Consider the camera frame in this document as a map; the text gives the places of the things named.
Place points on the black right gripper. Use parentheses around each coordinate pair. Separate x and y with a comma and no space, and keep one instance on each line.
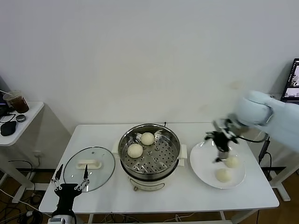
(220,141)

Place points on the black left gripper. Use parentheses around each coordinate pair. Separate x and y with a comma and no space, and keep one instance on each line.
(67,190)

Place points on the white steamed baozi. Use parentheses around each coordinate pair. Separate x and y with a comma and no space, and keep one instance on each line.
(147,138)
(233,162)
(135,150)
(223,175)

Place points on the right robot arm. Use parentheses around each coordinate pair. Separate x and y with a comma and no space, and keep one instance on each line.
(254,109)

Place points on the stainless steel steamer basket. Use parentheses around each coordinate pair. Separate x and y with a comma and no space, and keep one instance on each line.
(163,158)

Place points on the white round plate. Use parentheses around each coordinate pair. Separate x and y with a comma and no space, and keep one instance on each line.
(203,168)

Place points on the white floor plug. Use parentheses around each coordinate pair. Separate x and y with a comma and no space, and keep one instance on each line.
(29,213)

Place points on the white side table rounded corner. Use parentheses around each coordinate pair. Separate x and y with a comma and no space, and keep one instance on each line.
(32,116)

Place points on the grey round puck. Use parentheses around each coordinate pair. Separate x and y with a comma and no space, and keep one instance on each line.
(21,117)

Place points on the cream electric cooking pot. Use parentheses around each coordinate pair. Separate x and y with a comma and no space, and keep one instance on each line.
(149,184)

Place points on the black computer mouse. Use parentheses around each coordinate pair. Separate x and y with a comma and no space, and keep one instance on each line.
(9,128)

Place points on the white side table with label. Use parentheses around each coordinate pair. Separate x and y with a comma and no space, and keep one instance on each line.
(281,191)

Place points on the plastic cup iced coffee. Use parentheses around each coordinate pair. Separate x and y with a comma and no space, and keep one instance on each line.
(19,105)

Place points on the dark laptop purple glow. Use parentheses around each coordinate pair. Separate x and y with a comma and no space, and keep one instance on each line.
(2,106)

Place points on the laptop with lit screen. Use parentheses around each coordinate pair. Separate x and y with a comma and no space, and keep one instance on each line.
(293,79)

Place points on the white drinking straw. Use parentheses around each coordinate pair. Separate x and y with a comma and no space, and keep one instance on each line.
(5,92)

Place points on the white wall socket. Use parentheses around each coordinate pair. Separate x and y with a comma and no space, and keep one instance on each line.
(38,154)

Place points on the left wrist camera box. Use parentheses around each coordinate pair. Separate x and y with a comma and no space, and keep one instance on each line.
(56,220)

